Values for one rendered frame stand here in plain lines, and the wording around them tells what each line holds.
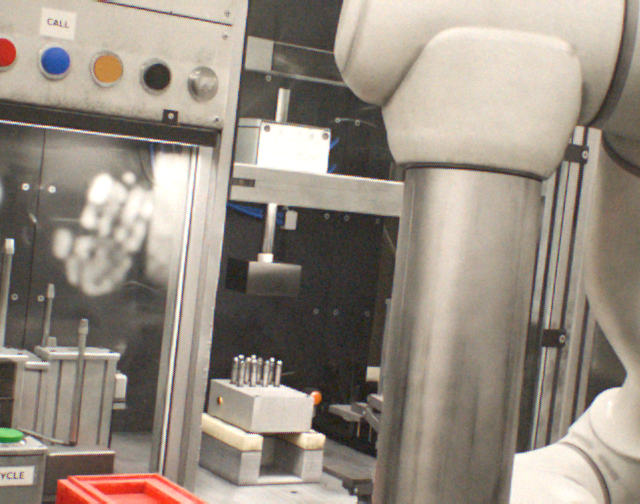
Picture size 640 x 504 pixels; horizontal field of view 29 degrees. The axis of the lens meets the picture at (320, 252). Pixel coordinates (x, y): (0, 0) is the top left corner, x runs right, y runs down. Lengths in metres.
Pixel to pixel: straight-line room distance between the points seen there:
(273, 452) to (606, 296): 0.81
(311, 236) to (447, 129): 1.21
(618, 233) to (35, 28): 0.67
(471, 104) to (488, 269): 0.12
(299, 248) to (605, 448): 0.85
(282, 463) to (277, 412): 0.10
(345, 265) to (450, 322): 1.24
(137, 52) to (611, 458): 0.68
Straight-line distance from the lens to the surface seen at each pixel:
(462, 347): 0.88
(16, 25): 1.38
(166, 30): 1.45
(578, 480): 1.33
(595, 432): 1.36
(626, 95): 0.93
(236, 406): 1.74
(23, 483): 1.30
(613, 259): 1.07
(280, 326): 2.06
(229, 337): 2.02
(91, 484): 1.43
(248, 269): 1.73
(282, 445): 1.79
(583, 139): 1.84
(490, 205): 0.89
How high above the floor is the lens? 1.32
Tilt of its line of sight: 3 degrees down
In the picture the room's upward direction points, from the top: 6 degrees clockwise
